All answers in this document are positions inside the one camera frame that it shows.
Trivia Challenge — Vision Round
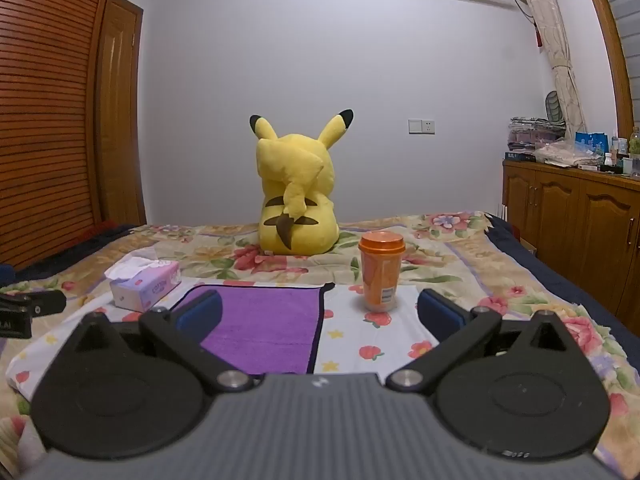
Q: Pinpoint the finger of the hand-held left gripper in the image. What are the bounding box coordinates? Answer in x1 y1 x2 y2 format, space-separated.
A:
0 290 68 318

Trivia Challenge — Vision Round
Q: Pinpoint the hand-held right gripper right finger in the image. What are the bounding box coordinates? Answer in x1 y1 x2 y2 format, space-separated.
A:
385 288 582 394

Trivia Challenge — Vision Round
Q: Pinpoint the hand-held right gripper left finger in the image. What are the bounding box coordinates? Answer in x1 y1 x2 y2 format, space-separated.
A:
60 290 255 395

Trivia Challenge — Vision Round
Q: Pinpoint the purple towel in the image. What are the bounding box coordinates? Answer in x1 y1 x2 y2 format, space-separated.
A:
170 282 336 376

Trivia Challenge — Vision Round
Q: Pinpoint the floral bedsheet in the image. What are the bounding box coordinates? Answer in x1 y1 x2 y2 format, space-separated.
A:
0 210 640 480

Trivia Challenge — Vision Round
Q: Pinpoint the pink tissue box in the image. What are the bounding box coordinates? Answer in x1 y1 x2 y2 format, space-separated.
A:
104 253 182 311

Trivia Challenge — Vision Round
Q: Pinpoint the orange lidded cup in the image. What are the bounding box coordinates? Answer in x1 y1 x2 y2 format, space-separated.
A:
357 231 405 314

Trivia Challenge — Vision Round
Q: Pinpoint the white fruit print cloth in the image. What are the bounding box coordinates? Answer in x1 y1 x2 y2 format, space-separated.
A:
6 276 447 403

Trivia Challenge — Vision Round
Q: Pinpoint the yellow plush toy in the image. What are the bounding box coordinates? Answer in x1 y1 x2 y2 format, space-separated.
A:
249 108 355 256

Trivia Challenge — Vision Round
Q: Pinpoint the wooden cabinet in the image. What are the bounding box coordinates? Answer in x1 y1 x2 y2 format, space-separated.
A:
501 158 640 322

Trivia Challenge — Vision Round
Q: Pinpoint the wooden louvered wardrobe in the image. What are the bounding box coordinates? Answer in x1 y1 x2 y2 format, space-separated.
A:
0 0 122 272

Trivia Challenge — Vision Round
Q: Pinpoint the floral folded cloth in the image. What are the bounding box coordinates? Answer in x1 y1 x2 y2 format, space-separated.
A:
532 140 602 169

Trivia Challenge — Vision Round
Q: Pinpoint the wooden door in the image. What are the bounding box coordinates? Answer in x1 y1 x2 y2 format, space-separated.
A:
94 0 147 227

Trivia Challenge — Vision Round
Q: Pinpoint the blue box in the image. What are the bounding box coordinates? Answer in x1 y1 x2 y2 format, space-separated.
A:
574 131 610 159

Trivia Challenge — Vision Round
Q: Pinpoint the dark green hand fan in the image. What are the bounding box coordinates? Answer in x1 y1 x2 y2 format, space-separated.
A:
543 90 565 124

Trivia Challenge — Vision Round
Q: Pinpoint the green bottle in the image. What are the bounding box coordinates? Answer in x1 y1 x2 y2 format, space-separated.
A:
628 126 640 179

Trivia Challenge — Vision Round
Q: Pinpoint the beige patterned curtain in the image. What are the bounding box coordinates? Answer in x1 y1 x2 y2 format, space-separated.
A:
507 0 589 139

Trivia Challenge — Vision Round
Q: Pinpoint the wooden window frame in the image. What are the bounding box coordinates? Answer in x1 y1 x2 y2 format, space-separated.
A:
575 0 637 142

